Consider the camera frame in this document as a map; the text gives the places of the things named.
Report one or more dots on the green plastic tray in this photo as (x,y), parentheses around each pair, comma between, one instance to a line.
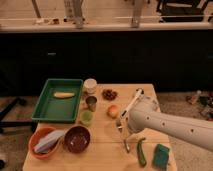
(61,110)

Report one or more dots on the orange plastic bowl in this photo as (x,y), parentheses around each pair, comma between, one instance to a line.
(34,140)

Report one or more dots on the grey metal cup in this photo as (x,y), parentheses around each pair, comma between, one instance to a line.
(91,102)

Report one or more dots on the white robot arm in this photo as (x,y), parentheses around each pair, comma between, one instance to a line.
(144,114)

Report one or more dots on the dark red bowl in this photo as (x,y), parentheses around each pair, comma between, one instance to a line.
(77,139)

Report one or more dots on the teal green sponge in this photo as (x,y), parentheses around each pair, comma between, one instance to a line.
(161,157)

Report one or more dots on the lavender cloth in bowl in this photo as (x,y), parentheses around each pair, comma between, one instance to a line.
(48,141)

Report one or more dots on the small green cup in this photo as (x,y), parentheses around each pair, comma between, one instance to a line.
(86,117)

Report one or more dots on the bunch of dark grapes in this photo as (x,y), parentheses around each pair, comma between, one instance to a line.
(109,94)

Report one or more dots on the silver metal fork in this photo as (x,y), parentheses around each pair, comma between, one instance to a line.
(120,129)

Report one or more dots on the orange peach fruit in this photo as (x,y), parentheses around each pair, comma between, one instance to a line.
(113,111)

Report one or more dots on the green chili pepper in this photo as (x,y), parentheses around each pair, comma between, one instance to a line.
(141,158)

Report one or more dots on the wooden table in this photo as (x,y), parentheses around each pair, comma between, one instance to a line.
(106,151)

